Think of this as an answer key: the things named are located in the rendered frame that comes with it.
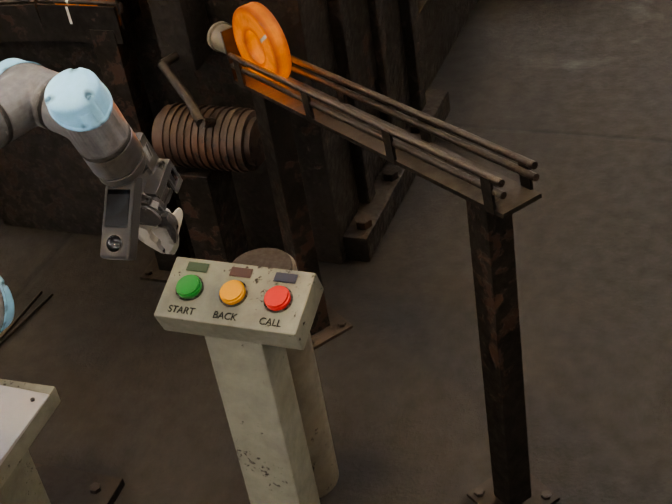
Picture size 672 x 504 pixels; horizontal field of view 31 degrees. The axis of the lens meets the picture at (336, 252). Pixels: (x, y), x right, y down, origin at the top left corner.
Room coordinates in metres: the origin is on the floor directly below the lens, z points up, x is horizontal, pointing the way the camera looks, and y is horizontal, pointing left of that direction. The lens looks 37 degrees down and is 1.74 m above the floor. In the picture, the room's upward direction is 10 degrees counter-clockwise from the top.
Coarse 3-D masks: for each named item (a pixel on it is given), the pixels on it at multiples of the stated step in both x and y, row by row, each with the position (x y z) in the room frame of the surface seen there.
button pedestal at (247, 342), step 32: (256, 288) 1.47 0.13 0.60; (288, 288) 1.45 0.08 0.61; (320, 288) 1.47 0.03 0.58; (160, 320) 1.48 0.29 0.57; (192, 320) 1.45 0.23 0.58; (224, 320) 1.43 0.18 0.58; (256, 320) 1.41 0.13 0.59; (288, 320) 1.40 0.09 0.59; (224, 352) 1.45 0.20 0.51; (256, 352) 1.42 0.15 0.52; (224, 384) 1.45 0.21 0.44; (256, 384) 1.43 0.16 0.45; (288, 384) 1.46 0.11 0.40; (256, 416) 1.44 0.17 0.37; (288, 416) 1.44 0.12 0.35; (256, 448) 1.44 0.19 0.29; (288, 448) 1.42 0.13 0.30; (256, 480) 1.45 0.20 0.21; (288, 480) 1.42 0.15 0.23
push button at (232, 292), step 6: (228, 282) 1.48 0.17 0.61; (234, 282) 1.48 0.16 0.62; (240, 282) 1.48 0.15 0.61; (222, 288) 1.47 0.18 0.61; (228, 288) 1.47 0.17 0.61; (234, 288) 1.47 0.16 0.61; (240, 288) 1.47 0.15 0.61; (222, 294) 1.46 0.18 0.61; (228, 294) 1.46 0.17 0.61; (234, 294) 1.46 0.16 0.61; (240, 294) 1.46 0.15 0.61; (222, 300) 1.46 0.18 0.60; (228, 300) 1.45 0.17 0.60; (234, 300) 1.45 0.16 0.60; (240, 300) 1.45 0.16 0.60
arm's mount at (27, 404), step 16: (0, 400) 1.66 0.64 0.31; (16, 400) 1.65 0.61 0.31; (32, 400) 1.64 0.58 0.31; (0, 416) 1.62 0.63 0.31; (16, 416) 1.61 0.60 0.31; (32, 416) 1.61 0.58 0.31; (0, 432) 1.58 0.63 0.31; (16, 432) 1.57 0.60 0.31; (0, 448) 1.54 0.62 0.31; (0, 464) 1.50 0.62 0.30
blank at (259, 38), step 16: (240, 16) 2.08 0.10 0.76; (256, 16) 2.03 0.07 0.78; (272, 16) 2.03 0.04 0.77; (240, 32) 2.09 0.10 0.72; (256, 32) 2.04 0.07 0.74; (272, 32) 2.01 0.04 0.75; (240, 48) 2.11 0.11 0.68; (256, 48) 2.09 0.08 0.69; (272, 48) 1.99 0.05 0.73; (288, 48) 2.00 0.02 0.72; (272, 64) 2.00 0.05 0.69; (288, 64) 2.00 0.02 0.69; (272, 80) 2.01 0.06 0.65
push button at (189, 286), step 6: (186, 276) 1.52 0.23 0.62; (192, 276) 1.51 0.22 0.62; (180, 282) 1.51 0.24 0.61; (186, 282) 1.50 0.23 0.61; (192, 282) 1.50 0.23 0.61; (198, 282) 1.50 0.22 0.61; (180, 288) 1.50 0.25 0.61; (186, 288) 1.49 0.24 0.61; (192, 288) 1.49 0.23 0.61; (198, 288) 1.49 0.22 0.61; (180, 294) 1.49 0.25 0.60; (186, 294) 1.49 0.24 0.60; (192, 294) 1.48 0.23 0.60
